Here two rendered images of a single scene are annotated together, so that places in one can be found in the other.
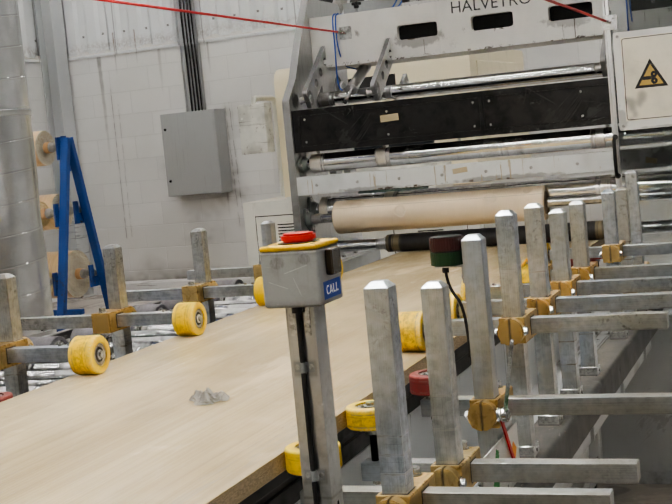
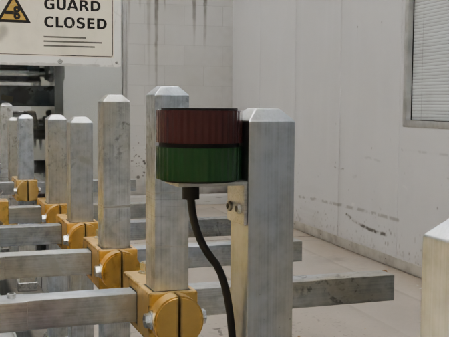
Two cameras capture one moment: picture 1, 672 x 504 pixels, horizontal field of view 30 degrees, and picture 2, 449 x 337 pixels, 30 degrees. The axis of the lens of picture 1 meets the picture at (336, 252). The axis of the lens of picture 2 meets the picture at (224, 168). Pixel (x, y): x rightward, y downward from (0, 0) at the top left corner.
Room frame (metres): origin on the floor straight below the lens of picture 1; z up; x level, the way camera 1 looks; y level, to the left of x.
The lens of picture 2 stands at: (1.69, 0.18, 1.16)
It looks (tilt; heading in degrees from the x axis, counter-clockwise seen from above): 4 degrees down; 319
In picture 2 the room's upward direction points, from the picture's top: straight up
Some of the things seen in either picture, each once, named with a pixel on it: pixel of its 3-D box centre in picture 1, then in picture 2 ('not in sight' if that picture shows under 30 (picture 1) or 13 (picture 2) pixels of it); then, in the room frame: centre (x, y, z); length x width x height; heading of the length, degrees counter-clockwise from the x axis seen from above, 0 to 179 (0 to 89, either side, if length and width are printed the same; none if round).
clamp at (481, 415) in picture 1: (489, 407); not in sight; (2.15, -0.24, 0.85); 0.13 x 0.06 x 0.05; 159
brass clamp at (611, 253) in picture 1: (613, 251); (25, 188); (3.54, -0.79, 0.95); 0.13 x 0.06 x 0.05; 159
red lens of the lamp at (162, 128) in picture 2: (446, 243); (199, 126); (2.14, -0.19, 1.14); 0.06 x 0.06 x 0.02
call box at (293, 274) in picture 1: (302, 275); not in sight; (1.42, 0.04, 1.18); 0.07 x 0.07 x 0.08; 69
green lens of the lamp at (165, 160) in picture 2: (447, 257); (199, 162); (2.14, -0.19, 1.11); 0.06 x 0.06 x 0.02
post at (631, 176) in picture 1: (636, 244); (7, 184); (3.99, -0.96, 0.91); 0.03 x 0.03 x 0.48; 69
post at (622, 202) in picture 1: (626, 266); (15, 206); (3.76, -0.87, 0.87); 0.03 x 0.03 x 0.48; 69
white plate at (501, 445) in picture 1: (502, 469); not in sight; (2.09, -0.25, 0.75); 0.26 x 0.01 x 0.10; 159
